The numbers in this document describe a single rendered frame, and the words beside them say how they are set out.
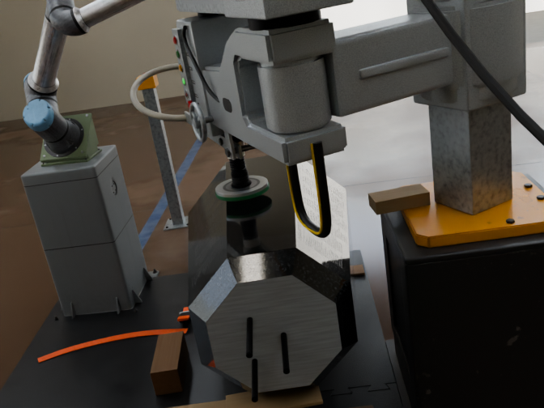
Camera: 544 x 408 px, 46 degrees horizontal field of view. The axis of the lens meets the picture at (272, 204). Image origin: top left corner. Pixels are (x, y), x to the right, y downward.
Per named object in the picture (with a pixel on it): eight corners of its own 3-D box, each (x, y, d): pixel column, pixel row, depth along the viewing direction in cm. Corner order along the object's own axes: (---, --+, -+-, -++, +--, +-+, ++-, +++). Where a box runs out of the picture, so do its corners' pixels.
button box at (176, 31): (198, 104, 242) (183, 28, 232) (192, 105, 241) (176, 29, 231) (193, 101, 249) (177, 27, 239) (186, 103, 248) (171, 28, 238)
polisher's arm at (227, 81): (354, 184, 186) (334, 11, 168) (282, 206, 178) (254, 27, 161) (259, 137, 250) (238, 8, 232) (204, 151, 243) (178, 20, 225)
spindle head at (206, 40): (284, 138, 228) (265, 10, 212) (227, 154, 221) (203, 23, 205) (248, 121, 260) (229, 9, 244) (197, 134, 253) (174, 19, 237)
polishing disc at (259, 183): (211, 200, 248) (210, 197, 247) (220, 180, 267) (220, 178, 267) (265, 193, 245) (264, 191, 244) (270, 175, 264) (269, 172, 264)
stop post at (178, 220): (194, 216, 471) (163, 70, 431) (190, 227, 452) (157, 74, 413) (167, 219, 472) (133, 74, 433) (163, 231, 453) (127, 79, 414)
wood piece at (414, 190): (420, 195, 238) (420, 183, 236) (430, 204, 229) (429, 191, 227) (368, 205, 236) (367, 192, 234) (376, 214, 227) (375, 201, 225)
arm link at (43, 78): (24, 114, 326) (47, 6, 270) (20, 88, 334) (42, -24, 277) (55, 116, 334) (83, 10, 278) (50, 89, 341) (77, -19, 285)
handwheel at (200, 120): (231, 140, 227) (223, 99, 222) (204, 146, 224) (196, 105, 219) (217, 133, 241) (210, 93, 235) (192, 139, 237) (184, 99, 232)
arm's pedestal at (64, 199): (52, 324, 351) (5, 180, 321) (82, 280, 397) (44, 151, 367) (138, 315, 346) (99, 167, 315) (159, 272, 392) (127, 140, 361)
